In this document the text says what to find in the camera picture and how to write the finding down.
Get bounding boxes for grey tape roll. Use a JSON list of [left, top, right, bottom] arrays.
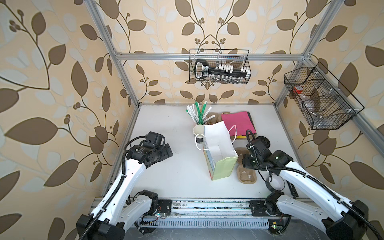
[[266, 176, 286, 192]]

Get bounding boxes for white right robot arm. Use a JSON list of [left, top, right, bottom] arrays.
[[242, 134, 384, 240]]

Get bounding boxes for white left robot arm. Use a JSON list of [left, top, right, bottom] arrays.
[[76, 141, 173, 240]]

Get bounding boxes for brown cardboard napkin box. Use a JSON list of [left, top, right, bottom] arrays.
[[221, 111, 258, 141]]

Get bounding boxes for white wrapped straw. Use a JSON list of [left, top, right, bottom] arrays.
[[186, 106, 199, 125]]

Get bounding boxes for black wire basket rear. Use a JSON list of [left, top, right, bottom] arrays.
[[189, 48, 252, 85]]

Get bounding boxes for green wrapped straw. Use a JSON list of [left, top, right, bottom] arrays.
[[195, 101, 208, 125]]

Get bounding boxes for black handheld tool in basket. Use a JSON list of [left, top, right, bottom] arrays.
[[194, 60, 251, 80]]

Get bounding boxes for red capped clear bottle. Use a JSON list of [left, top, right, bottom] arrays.
[[293, 85, 308, 101]]

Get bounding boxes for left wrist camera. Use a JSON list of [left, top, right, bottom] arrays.
[[143, 132, 165, 148]]

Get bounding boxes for stack of paper cups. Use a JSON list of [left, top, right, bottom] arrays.
[[193, 125, 205, 144]]

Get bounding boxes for black adjustable wrench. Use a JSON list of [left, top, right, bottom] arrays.
[[287, 181, 299, 199]]

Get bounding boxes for black wire basket right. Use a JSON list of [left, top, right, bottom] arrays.
[[284, 62, 365, 130]]

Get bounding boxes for black wire basket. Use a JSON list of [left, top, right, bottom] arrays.
[[284, 62, 365, 130], [189, 48, 252, 85]]

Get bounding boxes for green white paper gift bag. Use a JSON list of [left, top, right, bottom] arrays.
[[195, 122, 238, 181]]

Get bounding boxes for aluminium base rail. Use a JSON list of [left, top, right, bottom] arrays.
[[89, 197, 337, 220]]

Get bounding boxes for black plastic cup lid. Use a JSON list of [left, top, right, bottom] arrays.
[[256, 136, 271, 149]]

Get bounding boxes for single brown pulp cup carrier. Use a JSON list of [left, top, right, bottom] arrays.
[[235, 148, 257, 184]]

